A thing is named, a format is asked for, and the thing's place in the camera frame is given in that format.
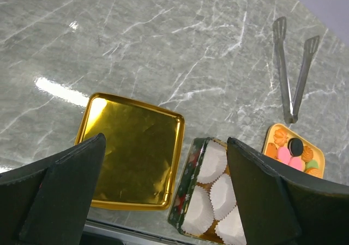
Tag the white paper cup bottom-right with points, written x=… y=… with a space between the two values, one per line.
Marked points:
x=230 y=229

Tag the yellow cookie tray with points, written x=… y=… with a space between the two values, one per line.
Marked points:
x=310 y=152

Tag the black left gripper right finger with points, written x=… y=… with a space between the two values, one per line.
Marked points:
x=281 y=205

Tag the orange flower cookie top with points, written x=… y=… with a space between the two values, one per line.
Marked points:
x=280 y=137

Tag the pink round cookie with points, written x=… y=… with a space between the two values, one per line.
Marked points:
x=283 y=155

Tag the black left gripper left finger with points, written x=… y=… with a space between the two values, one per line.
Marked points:
x=47 y=202

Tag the green christmas cookie tin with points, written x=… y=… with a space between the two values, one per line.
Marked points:
x=186 y=187

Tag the white paper cup centre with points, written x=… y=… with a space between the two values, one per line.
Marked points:
x=199 y=215

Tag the gold tin lid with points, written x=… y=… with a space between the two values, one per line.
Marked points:
x=142 y=154

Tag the black sandwich cookie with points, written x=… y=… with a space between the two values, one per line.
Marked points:
x=295 y=147

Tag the metal serving tongs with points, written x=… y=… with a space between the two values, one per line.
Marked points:
x=291 y=103

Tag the green round cookie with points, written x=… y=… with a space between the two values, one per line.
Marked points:
x=312 y=164

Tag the white paper cup top-right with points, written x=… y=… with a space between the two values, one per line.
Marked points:
x=222 y=197

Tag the white paper cup top-left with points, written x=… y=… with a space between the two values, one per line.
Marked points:
x=213 y=164

